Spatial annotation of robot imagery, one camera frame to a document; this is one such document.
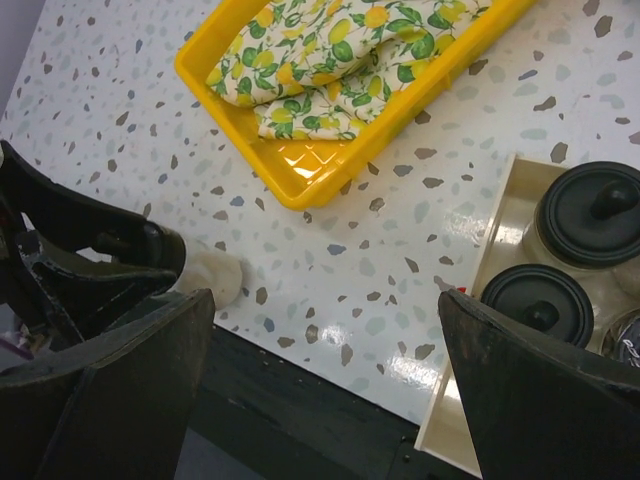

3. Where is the black lid seasoning jar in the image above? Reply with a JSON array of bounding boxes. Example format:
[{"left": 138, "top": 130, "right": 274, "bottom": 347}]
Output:
[{"left": 601, "top": 309, "right": 640, "bottom": 368}]

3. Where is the yellow plastic tray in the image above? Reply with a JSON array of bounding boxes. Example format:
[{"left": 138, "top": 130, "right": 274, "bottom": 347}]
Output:
[{"left": 175, "top": 1, "right": 533, "bottom": 211}]

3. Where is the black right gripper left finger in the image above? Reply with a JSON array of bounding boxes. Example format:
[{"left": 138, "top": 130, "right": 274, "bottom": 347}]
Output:
[{"left": 1, "top": 289, "right": 215, "bottom": 479}]

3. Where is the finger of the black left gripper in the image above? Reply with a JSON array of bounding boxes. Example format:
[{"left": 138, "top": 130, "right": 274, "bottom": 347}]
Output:
[
  {"left": 1, "top": 140, "right": 186, "bottom": 275},
  {"left": 17, "top": 232, "right": 177, "bottom": 345}
]

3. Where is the lemon print cloth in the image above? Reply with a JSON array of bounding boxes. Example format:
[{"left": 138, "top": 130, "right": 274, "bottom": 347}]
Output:
[{"left": 206, "top": 1, "right": 491, "bottom": 140}]

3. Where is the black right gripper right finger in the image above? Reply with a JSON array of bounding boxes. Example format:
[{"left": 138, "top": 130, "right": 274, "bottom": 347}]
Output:
[{"left": 438, "top": 289, "right": 639, "bottom": 479}]

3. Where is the white powder shaker jar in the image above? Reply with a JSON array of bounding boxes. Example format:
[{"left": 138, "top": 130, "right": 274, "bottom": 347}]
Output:
[{"left": 175, "top": 239, "right": 243, "bottom": 310}]

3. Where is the cream divided organizer box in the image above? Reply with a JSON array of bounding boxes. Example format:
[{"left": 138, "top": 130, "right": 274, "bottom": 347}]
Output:
[{"left": 413, "top": 152, "right": 640, "bottom": 474}]

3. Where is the white seasoning shaker jar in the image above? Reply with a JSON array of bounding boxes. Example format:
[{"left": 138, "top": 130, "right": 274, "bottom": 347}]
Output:
[{"left": 522, "top": 161, "right": 639, "bottom": 278}]

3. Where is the sesame seed shaker jar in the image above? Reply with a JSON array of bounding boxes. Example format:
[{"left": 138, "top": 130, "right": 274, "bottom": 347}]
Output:
[{"left": 480, "top": 264, "right": 594, "bottom": 348}]

